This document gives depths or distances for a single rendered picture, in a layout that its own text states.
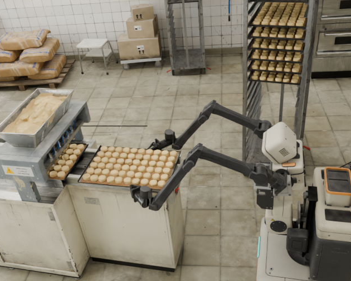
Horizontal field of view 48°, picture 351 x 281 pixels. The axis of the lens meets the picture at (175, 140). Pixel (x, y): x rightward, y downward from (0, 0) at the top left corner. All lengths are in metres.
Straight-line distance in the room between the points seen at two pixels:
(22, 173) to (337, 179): 1.90
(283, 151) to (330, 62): 3.42
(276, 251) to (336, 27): 3.27
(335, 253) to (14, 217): 2.07
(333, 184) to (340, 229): 0.27
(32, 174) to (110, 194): 0.51
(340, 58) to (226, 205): 2.78
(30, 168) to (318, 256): 1.80
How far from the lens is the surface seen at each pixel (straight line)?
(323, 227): 2.43
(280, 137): 2.26
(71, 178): 2.75
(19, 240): 3.17
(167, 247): 2.93
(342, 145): 4.45
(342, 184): 2.55
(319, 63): 5.57
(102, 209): 2.83
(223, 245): 3.32
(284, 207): 2.55
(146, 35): 6.01
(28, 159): 2.52
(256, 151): 3.99
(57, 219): 2.78
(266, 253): 2.93
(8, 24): 7.11
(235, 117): 2.53
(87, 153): 2.95
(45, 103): 2.81
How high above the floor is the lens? 2.55
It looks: 35 degrees down
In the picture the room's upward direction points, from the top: 6 degrees counter-clockwise
